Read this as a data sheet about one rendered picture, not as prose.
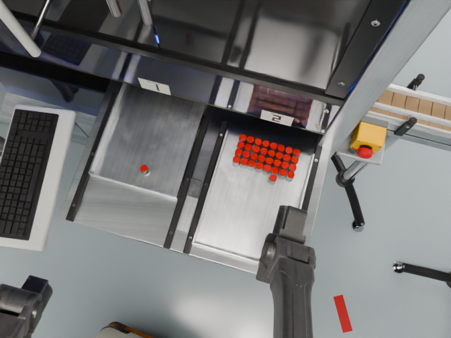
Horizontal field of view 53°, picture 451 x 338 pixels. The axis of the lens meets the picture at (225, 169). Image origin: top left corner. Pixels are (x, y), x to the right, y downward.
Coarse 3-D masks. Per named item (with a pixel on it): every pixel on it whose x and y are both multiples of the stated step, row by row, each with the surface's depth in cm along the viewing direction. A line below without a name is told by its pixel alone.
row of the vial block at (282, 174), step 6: (234, 156) 126; (234, 162) 126; (240, 162) 127; (246, 162) 125; (252, 162) 125; (258, 162) 125; (252, 168) 126; (258, 168) 125; (264, 168) 125; (270, 168) 125; (276, 168) 125; (264, 174) 128; (270, 174) 128; (276, 174) 126; (282, 174) 124; (288, 174) 124; (294, 174) 124; (288, 180) 127
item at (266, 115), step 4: (264, 112) 117; (268, 112) 116; (260, 116) 121; (264, 116) 120; (268, 116) 119; (272, 116) 118; (280, 116) 117; (284, 116) 116; (268, 120) 122; (276, 120) 120; (280, 120) 119; (284, 120) 119; (288, 120) 118; (292, 120) 117; (284, 124) 121; (288, 124) 120
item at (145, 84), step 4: (140, 80) 120; (144, 80) 119; (148, 80) 118; (144, 84) 122; (148, 84) 121; (152, 84) 120; (160, 84) 119; (164, 84) 118; (144, 88) 124; (148, 88) 123; (152, 88) 123; (160, 88) 121; (164, 88) 120; (168, 88) 119; (160, 92) 124; (164, 92) 123; (168, 92) 122
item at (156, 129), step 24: (120, 96) 134; (144, 96) 135; (168, 96) 135; (120, 120) 133; (144, 120) 133; (168, 120) 133; (192, 120) 133; (120, 144) 132; (144, 144) 132; (168, 144) 132; (192, 144) 128; (96, 168) 130; (120, 168) 130; (168, 168) 130; (168, 192) 128
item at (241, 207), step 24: (216, 168) 126; (240, 168) 130; (216, 192) 128; (240, 192) 128; (264, 192) 128; (288, 192) 128; (216, 216) 126; (240, 216) 126; (264, 216) 126; (216, 240) 124; (240, 240) 124; (264, 240) 124
